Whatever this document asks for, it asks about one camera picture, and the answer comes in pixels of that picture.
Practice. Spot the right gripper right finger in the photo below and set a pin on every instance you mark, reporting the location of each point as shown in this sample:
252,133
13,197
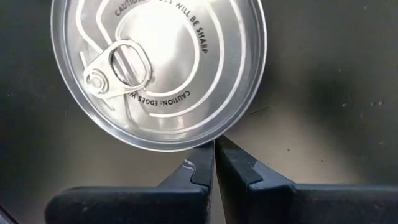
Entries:
295,205

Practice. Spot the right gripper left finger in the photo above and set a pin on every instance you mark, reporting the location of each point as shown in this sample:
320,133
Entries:
140,205

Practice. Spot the silver can blue label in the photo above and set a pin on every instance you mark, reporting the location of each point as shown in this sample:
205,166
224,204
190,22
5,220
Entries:
161,62

